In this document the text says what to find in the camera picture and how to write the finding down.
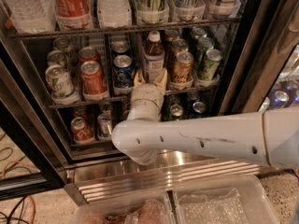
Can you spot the fridge left glass door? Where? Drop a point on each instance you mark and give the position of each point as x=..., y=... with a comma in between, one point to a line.
x=18, y=126

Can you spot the left clear plastic bin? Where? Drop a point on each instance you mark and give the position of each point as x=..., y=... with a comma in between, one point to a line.
x=143, y=207

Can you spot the bottom green can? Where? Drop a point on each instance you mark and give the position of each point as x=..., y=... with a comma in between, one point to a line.
x=175, y=112

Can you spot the rear red soda can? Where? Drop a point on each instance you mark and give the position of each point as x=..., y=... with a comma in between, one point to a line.
x=89, y=54

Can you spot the rear orange gold can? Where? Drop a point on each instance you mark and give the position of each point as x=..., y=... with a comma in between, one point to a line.
x=169, y=36

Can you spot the upper wire fridge shelf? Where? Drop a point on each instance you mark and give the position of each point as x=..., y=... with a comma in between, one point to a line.
x=125, y=29

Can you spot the tea bottle with white cap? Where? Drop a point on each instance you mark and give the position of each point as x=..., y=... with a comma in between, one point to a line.
x=153, y=54

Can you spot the front red soda can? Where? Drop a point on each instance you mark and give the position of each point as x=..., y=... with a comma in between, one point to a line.
x=93, y=78

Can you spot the front white green 7up can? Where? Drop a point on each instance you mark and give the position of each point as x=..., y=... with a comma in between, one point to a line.
x=60, y=81

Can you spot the middle green can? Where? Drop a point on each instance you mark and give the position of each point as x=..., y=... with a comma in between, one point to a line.
x=203, y=45

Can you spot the bottom blue can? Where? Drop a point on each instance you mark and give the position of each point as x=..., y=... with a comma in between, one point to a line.
x=197, y=110

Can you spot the fridge right glass door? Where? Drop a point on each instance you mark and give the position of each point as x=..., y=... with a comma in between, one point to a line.
x=265, y=38

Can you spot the red Coca-Cola bottle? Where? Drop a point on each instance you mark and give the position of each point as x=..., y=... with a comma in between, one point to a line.
x=73, y=14

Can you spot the red soda can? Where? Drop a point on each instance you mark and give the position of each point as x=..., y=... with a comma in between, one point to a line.
x=89, y=54
x=81, y=129
x=93, y=78

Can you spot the tall silver striped can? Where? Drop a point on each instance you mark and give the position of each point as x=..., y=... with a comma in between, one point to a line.
x=188, y=10

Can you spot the clear plastic bin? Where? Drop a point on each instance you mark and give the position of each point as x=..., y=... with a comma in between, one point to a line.
x=143, y=207
x=235, y=199

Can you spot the rear blue Pepsi can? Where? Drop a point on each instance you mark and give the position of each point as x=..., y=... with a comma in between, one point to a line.
x=120, y=48

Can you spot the rear white 7up can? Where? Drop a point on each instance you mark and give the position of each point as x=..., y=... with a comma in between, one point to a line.
x=65, y=45

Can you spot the bottom silver can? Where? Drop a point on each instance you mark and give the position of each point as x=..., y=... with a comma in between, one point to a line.
x=105, y=125

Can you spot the right clear plastic bin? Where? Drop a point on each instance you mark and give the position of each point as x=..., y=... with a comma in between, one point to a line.
x=235, y=199

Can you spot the fridge glass door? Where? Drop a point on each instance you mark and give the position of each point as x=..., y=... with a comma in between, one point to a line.
x=265, y=38
x=18, y=126

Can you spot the bottom red soda can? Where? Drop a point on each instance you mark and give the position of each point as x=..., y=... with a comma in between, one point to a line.
x=81, y=129

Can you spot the rear green can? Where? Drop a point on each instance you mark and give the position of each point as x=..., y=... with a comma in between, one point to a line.
x=196, y=33

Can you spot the middle wire fridge shelf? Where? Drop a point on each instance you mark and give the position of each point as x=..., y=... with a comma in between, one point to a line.
x=93, y=100

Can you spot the tall green striped can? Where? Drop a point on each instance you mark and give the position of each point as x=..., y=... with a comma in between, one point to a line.
x=151, y=11

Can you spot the front orange gold can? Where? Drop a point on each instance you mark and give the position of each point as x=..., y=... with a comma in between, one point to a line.
x=182, y=67

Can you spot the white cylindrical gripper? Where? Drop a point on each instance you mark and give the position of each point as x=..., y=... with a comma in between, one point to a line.
x=147, y=92

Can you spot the blue pepsi can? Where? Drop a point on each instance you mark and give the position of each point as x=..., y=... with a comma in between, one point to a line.
x=120, y=48
x=123, y=71

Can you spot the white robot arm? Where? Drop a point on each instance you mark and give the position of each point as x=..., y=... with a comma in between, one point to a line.
x=269, y=138

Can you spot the front blue Pepsi can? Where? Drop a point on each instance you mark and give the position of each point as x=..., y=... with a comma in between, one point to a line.
x=123, y=71

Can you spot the middle orange gold can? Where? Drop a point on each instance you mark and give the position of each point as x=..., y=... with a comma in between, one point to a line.
x=177, y=46

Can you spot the wire fridge shelf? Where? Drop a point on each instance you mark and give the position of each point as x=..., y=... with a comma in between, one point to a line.
x=125, y=29
x=93, y=100

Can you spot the middle white 7up can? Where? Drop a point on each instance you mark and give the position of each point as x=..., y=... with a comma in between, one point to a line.
x=57, y=57

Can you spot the clear water bottle top left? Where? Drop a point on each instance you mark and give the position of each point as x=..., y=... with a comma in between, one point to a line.
x=32, y=16

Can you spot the steel fridge bottom grille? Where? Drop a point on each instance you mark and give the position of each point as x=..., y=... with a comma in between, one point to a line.
x=94, y=178

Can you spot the orange gold can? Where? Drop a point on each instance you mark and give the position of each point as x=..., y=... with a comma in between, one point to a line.
x=182, y=67
x=169, y=36
x=177, y=46

